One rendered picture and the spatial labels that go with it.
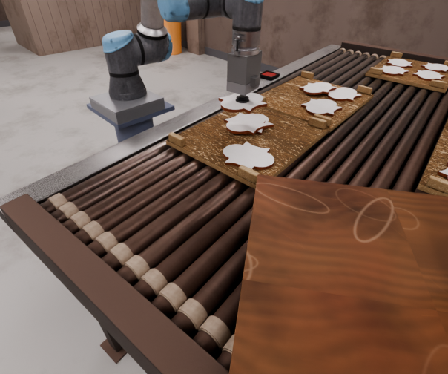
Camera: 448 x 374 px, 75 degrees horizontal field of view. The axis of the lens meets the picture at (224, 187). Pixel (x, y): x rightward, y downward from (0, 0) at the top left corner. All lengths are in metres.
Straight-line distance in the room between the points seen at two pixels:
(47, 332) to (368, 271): 1.50
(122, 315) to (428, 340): 0.41
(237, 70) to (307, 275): 0.60
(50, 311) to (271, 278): 1.47
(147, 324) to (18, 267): 1.59
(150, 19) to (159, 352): 1.09
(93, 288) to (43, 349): 1.14
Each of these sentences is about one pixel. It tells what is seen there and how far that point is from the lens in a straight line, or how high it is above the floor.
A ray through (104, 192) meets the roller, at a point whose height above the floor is 0.91.
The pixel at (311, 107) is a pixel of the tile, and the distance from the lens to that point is 1.17.
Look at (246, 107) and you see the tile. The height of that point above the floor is 1.04.
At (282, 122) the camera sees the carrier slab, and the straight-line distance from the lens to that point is 1.05.
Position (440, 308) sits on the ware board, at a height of 1.04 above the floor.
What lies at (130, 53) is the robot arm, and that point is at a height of 1.09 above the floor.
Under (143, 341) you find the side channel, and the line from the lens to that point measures 0.49.
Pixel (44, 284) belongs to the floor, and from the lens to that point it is 1.89.
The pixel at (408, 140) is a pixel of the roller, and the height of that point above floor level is 0.92.
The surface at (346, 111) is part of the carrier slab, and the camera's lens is 1.21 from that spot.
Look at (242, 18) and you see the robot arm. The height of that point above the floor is 1.26.
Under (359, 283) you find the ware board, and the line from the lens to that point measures 0.46.
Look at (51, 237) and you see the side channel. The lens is 0.67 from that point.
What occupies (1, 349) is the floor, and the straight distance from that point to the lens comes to 1.78.
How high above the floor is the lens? 1.39
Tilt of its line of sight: 39 degrees down
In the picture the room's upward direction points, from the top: 1 degrees clockwise
